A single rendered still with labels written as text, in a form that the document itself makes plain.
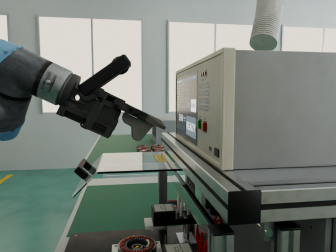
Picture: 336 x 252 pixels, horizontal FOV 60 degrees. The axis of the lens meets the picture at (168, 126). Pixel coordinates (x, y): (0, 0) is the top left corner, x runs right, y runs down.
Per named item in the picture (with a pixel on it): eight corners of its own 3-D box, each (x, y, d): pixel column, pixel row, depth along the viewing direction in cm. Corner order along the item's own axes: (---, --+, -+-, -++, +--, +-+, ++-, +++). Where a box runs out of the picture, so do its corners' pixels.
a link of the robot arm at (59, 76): (58, 65, 61) (48, 60, 53) (79, 74, 62) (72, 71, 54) (43, 97, 61) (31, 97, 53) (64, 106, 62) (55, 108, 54)
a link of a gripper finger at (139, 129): (155, 148, 62) (115, 130, 60) (167, 123, 62) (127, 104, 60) (157, 150, 59) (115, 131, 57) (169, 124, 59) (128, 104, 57)
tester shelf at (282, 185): (228, 225, 38) (228, 192, 38) (161, 144, 105) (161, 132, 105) (500, 207, 45) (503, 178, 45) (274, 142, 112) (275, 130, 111)
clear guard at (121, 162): (71, 197, 68) (71, 172, 68) (85, 172, 92) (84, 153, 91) (206, 191, 73) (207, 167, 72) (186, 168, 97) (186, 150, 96)
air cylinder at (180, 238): (179, 262, 83) (180, 244, 83) (175, 249, 90) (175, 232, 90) (197, 261, 84) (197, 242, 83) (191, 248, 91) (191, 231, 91)
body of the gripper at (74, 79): (112, 135, 64) (60, 111, 62) (129, 100, 64) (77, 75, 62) (111, 140, 56) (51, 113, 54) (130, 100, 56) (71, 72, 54)
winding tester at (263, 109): (221, 171, 49) (223, 46, 47) (175, 137, 92) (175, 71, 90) (419, 163, 55) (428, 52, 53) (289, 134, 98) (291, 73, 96)
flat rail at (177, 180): (216, 255, 42) (216, 235, 41) (160, 162, 103) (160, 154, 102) (224, 255, 42) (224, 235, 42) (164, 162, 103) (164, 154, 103)
